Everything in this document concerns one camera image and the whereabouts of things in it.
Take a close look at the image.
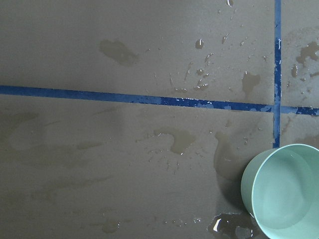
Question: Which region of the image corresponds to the mint green bowl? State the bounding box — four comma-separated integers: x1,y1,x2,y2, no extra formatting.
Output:
241,144,319,239

